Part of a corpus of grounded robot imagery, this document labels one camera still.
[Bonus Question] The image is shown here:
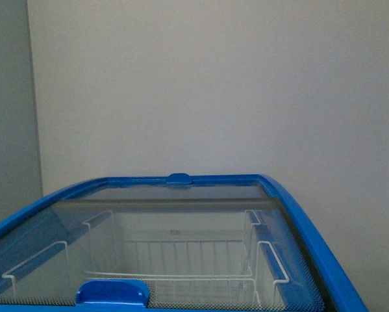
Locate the rear blue lid handle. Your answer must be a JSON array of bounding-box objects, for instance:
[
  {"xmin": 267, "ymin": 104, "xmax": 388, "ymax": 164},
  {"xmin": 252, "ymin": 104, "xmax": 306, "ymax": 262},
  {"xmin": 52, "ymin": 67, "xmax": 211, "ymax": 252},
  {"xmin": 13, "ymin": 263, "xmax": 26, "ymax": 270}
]
[{"xmin": 166, "ymin": 173, "xmax": 193, "ymax": 185}]

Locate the sliding glass freezer lid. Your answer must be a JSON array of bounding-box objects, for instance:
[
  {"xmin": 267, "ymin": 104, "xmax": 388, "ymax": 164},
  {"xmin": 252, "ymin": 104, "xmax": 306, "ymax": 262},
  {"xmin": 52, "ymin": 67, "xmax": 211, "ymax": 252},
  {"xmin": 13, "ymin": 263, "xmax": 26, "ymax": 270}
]
[{"xmin": 0, "ymin": 181, "xmax": 325, "ymax": 309}]

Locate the blue lid handle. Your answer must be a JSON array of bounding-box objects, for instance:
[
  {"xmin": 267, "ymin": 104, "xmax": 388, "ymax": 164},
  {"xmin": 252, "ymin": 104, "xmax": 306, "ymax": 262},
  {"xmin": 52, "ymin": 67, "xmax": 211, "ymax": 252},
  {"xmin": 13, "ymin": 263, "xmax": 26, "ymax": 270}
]
[
  {"xmin": 166, "ymin": 173, "xmax": 193, "ymax": 185},
  {"xmin": 75, "ymin": 279, "xmax": 149, "ymax": 308}
]

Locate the white wire freezer basket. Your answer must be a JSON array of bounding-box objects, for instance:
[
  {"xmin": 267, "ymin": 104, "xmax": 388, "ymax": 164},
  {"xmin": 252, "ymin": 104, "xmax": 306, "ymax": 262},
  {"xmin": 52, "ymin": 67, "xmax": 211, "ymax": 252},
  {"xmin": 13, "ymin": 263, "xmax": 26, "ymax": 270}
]
[{"xmin": 0, "ymin": 209, "xmax": 291, "ymax": 311}]

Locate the white blue chest freezer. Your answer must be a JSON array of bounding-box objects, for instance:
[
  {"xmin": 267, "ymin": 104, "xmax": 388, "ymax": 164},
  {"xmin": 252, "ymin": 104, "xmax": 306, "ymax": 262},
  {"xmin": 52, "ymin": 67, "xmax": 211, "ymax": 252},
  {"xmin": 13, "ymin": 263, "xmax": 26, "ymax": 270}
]
[{"xmin": 0, "ymin": 173, "xmax": 370, "ymax": 312}]

